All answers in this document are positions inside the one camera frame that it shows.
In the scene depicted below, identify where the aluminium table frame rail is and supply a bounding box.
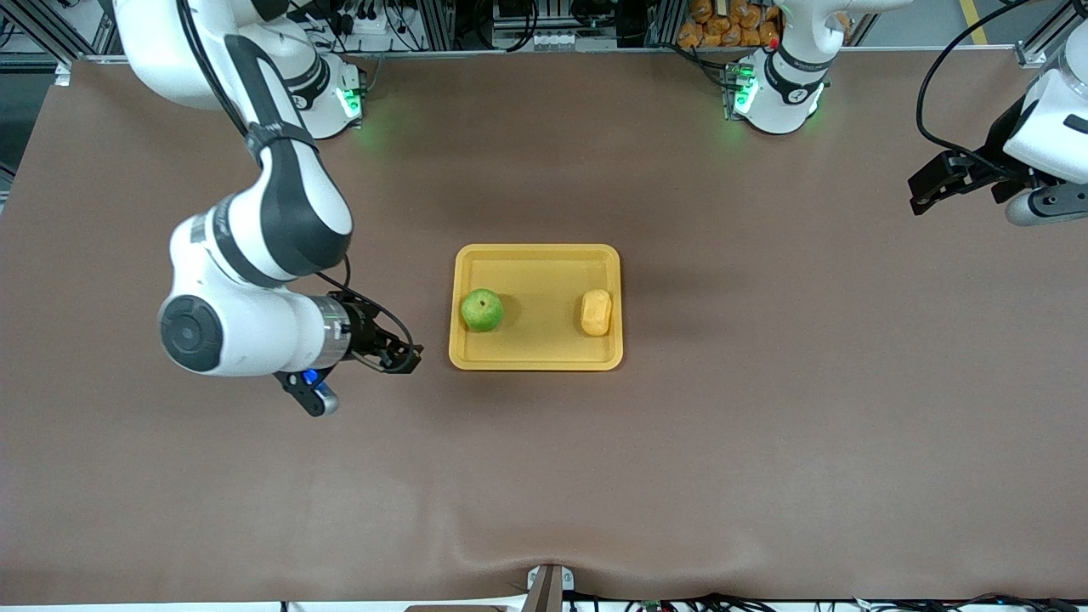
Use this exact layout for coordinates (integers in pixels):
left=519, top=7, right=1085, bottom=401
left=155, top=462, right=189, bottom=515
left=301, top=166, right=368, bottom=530
left=85, top=47, right=1021, bottom=65

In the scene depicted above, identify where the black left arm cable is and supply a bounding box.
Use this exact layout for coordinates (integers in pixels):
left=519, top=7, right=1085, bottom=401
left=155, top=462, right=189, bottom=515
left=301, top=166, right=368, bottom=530
left=915, top=0, right=1034, bottom=176

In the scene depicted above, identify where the green apple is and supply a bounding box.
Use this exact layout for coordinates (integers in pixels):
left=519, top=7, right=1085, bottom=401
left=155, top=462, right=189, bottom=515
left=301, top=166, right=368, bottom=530
left=460, top=288, right=505, bottom=333

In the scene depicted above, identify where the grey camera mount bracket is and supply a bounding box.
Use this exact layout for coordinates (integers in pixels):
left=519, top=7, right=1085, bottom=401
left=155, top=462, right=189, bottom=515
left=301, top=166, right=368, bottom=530
left=525, top=564, right=575, bottom=612

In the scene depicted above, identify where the white power strip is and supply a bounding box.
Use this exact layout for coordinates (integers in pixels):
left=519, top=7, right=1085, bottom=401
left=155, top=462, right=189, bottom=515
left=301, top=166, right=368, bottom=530
left=336, top=0, right=400, bottom=35

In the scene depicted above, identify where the yellow plastic tray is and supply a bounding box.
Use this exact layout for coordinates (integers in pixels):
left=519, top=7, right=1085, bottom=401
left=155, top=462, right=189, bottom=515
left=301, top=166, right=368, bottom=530
left=448, top=243, right=624, bottom=372

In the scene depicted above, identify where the aluminium diagonal strut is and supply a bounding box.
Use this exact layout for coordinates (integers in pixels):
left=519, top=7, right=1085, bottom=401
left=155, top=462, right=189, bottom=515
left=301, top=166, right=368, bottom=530
left=0, top=0, right=120, bottom=65
left=1016, top=0, right=1075, bottom=68

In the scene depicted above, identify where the yellow potato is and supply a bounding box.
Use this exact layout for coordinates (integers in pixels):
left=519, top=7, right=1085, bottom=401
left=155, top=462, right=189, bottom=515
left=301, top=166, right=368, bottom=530
left=581, top=289, right=613, bottom=337

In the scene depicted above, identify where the aluminium frame post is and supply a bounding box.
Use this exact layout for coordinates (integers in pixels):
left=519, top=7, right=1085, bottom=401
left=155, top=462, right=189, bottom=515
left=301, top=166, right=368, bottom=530
left=654, top=0, right=686, bottom=48
left=421, top=0, right=456, bottom=50

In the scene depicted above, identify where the grey electronics box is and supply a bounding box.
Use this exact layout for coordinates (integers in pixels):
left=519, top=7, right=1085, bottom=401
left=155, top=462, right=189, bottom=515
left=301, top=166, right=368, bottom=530
left=491, top=0, right=581, bottom=50

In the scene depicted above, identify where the brown table mat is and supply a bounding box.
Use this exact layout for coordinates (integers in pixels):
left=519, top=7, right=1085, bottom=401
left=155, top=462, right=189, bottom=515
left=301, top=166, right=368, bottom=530
left=0, top=47, right=1088, bottom=604

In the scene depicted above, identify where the pile of orange bread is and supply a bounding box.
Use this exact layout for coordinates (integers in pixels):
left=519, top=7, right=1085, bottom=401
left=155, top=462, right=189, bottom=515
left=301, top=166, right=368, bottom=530
left=677, top=0, right=853, bottom=48

